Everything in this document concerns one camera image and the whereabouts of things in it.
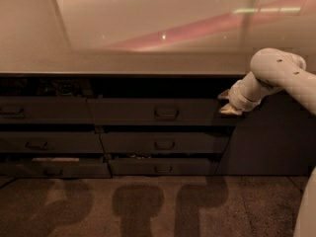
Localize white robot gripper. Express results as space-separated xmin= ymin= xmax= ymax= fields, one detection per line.
xmin=217 ymin=82 xmax=261 ymax=116

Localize dark drawer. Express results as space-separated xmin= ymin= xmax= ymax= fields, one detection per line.
xmin=0 ymin=97 xmax=92 ymax=124
xmin=87 ymin=98 xmax=241 ymax=126
xmin=0 ymin=132 xmax=104 ymax=153
xmin=109 ymin=158 xmax=218 ymax=176
xmin=0 ymin=157 xmax=112 ymax=179
xmin=101 ymin=132 xmax=230 ymax=154

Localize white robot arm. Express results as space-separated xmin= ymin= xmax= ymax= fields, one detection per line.
xmin=217 ymin=48 xmax=316 ymax=237

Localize items inside left drawer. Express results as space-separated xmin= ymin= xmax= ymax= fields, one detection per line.
xmin=0 ymin=78 xmax=82 ymax=97

